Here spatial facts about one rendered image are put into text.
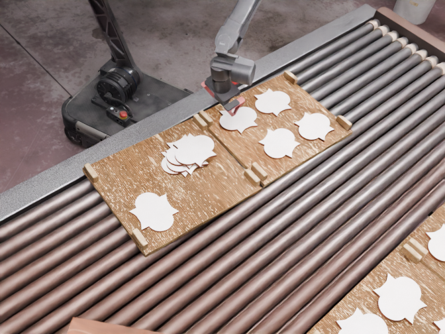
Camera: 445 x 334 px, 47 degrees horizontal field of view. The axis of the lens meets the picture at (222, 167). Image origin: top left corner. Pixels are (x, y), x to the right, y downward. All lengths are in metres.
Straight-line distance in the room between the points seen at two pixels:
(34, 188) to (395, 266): 1.04
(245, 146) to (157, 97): 1.18
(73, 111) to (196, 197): 1.36
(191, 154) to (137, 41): 2.07
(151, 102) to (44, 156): 0.64
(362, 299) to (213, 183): 0.53
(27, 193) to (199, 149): 0.51
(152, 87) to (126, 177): 1.35
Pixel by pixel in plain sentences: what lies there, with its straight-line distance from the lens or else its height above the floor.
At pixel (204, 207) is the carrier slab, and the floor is 0.94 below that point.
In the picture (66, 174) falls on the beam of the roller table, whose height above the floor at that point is 0.92.
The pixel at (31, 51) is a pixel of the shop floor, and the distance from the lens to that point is 3.50.
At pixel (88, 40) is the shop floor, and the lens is 3.55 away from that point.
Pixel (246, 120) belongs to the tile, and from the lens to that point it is 1.70.
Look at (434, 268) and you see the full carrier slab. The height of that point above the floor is 0.94.
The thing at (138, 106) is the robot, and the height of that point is 0.26.
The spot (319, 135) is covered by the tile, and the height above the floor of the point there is 0.94.
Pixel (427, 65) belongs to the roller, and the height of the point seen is 0.92.
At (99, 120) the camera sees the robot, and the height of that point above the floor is 0.24.
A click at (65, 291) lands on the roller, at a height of 0.92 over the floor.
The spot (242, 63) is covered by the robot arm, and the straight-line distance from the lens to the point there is 1.47.
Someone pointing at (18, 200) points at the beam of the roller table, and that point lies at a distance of 1.54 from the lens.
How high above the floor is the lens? 2.14
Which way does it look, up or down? 50 degrees down
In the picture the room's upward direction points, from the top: 10 degrees clockwise
